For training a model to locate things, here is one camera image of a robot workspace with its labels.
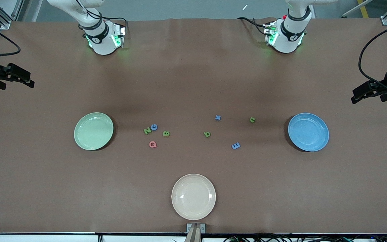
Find blue plate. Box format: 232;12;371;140
288;113;330;152

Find light green plate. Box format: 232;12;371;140
74;112;114;151

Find brown table cover sheet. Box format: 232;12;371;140
0;17;387;234

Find beige plate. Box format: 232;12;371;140
171;173;216;221

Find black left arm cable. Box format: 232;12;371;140
358;21;387;94

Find black base power cable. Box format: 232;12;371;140
236;17;269;37
106;17;128;38

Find white table edge rail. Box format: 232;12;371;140
0;233;387;242

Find tangled black cables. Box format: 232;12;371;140
223;233;387;242

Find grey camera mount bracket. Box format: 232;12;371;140
184;223;206;242

